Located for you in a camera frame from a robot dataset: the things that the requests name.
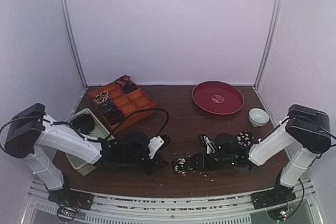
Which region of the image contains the black white floral tie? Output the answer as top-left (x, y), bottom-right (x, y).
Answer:
top-left (172, 131), bottom-right (255, 175)

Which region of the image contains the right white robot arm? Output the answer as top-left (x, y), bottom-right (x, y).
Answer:
top-left (186, 104), bottom-right (334, 204)

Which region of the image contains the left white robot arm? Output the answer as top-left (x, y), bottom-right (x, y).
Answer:
top-left (1, 103), bottom-right (171, 205)

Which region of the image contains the pale green perforated basket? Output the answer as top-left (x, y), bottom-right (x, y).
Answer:
top-left (65, 108), bottom-right (110, 176)

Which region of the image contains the dark rolled tie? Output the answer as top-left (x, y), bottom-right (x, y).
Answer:
top-left (105, 110), bottom-right (124, 125)

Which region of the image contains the orange compartment tray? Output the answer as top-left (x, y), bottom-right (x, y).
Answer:
top-left (88, 82), bottom-right (157, 131)

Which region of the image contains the red round plate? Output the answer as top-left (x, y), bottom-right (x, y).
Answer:
top-left (192, 81), bottom-right (245, 115)

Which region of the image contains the black white rolled tie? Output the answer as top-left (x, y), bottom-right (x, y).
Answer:
top-left (99, 100), bottom-right (116, 114)

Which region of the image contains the black tie in basket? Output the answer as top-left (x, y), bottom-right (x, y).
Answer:
top-left (70, 114), bottom-right (95, 134)

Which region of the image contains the small celadon bowl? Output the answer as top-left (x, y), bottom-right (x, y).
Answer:
top-left (248, 108), bottom-right (269, 127)

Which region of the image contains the beige patterned rolled tie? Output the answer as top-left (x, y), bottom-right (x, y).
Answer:
top-left (94, 90), bottom-right (110, 106)

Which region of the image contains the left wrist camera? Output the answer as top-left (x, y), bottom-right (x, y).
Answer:
top-left (148, 135), bottom-right (171, 159)

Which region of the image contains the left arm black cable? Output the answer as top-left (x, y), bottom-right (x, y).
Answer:
top-left (0, 108), bottom-right (170, 156)

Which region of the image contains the front aluminium rail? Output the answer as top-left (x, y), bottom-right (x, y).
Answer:
top-left (20, 186), bottom-right (323, 223)

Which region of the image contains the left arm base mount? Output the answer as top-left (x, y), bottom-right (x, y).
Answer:
top-left (45, 177), bottom-right (94, 223)

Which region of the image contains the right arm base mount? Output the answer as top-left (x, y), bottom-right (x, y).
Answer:
top-left (251, 183), bottom-right (296, 222)

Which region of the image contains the right aluminium frame post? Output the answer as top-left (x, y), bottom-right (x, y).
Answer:
top-left (254, 0), bottom-right (284, 91)

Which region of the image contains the aluminium frame post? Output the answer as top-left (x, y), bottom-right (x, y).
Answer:
top-left (254, 0), bottom-right (284, 91)
top-left (60, 0), bottom-right (88, 89)

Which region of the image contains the left aluminium frame post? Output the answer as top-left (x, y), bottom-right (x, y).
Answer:
top-left (60, 0), bottom-right (88, 89)

